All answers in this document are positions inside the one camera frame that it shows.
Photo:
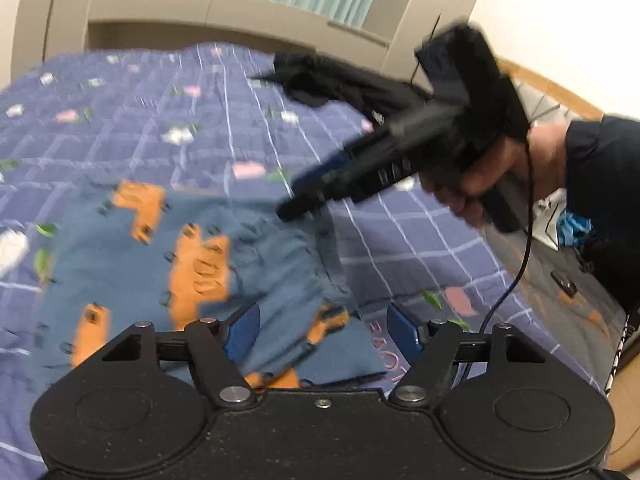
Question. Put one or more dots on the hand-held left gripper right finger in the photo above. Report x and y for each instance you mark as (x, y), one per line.
(405, 331)

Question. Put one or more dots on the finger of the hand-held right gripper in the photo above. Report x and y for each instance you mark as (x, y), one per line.
(310, 205)
(320, 175)

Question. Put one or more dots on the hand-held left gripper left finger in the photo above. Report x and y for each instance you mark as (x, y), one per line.
(242, 334)

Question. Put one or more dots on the blue pants with orange print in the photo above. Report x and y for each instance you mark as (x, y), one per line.
(125, 270)

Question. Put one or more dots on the person's right hand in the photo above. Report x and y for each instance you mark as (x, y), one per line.
(505, 162)

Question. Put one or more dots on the black clothes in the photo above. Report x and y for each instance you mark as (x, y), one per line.
(340, 85)

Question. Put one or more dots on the white paper bag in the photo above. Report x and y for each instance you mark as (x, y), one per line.
(547, 217)

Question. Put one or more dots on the small black device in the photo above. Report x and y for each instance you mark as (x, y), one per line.
(565, 282)

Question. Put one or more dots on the blue crumpled item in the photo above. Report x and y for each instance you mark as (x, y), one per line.
(575, 227)

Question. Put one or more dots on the purple checked floral bed blanket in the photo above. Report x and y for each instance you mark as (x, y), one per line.
(150, 125)

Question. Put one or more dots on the beige window surround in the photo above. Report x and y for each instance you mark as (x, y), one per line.
(160, 5)

